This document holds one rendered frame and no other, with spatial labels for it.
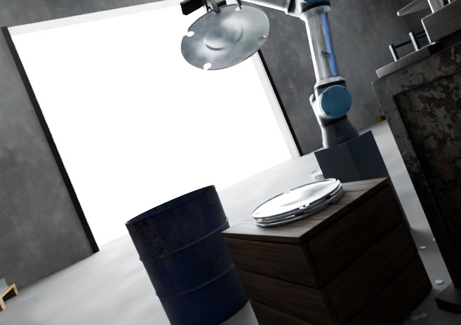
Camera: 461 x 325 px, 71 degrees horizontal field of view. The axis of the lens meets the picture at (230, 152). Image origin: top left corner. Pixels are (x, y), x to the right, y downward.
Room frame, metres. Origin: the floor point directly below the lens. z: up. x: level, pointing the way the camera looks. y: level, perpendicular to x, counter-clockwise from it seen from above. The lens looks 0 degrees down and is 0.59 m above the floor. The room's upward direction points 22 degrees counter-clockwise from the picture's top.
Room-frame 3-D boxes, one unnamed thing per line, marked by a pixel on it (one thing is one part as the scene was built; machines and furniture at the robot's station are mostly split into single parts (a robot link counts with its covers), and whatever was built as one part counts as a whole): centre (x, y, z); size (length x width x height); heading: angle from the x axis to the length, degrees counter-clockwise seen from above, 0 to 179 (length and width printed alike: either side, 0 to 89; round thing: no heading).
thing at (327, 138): (1.37, -0.46, 0.50); 0.15 x 0.15 x 0.10
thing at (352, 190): (1.01, -0.13, 0.18); 0.40 x 0.38 x 0.35; 30
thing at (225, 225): (1.40, 0.32, 0.24); 0.42 x 0.42 x 0.48
